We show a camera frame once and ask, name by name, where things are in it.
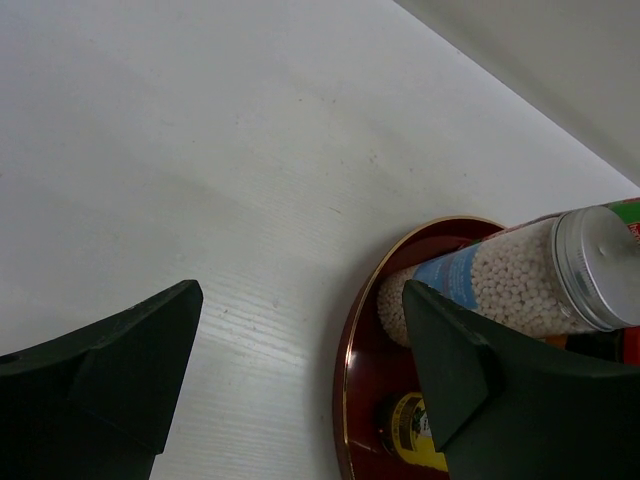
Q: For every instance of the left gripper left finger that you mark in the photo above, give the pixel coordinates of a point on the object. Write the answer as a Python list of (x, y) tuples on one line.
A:
[(98, 402)]

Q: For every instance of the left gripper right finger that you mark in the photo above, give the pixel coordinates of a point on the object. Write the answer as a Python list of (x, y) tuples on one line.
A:
[(502, 405)]

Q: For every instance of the small yellow-label brown bottle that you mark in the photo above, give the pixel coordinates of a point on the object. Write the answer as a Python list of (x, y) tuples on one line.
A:
[(404, 431)]

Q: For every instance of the silver-lid white spice jar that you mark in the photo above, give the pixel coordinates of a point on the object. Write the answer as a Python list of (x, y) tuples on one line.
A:
[(570, 273)]

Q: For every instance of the green red sauce bottle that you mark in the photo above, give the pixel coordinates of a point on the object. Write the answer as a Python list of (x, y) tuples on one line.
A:
[(628, 210)]

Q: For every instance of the red round tray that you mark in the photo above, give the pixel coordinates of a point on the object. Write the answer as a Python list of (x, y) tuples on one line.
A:
[(370, 367)]

